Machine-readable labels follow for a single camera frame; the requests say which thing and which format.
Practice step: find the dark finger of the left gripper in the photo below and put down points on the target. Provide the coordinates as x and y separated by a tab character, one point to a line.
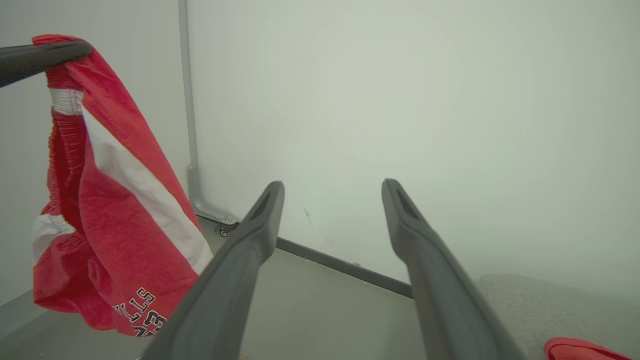
35	59

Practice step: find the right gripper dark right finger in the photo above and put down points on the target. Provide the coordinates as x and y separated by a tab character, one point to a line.
450	310

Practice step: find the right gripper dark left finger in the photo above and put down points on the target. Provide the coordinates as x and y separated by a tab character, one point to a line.
220	300

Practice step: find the red shorts with white stripes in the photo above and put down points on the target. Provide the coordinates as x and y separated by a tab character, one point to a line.
125	225

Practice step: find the plain red garment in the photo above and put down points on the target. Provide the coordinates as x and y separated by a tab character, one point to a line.
575	350

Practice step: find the black baseboard strip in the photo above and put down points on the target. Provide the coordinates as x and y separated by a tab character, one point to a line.
345	266

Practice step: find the grey fabric sofa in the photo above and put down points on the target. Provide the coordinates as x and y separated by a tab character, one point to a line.
575	310

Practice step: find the grey metal frame foot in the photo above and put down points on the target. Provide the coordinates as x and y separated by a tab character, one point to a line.
192	150

